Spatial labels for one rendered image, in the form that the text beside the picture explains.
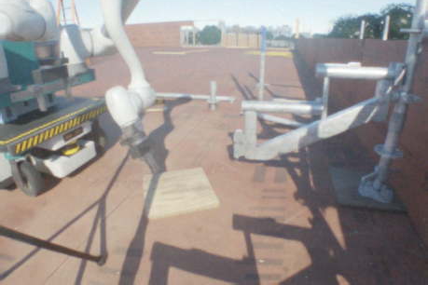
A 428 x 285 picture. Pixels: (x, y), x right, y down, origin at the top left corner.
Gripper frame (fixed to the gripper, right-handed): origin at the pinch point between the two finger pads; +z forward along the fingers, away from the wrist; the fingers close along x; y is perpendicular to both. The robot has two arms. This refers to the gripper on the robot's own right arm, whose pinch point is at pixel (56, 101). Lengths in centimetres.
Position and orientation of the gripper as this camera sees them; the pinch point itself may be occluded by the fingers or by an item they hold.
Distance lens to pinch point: 106.4
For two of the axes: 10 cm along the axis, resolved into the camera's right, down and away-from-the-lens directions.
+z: 0.0, 9.3, 3.6
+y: -9.6, -1.0, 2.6
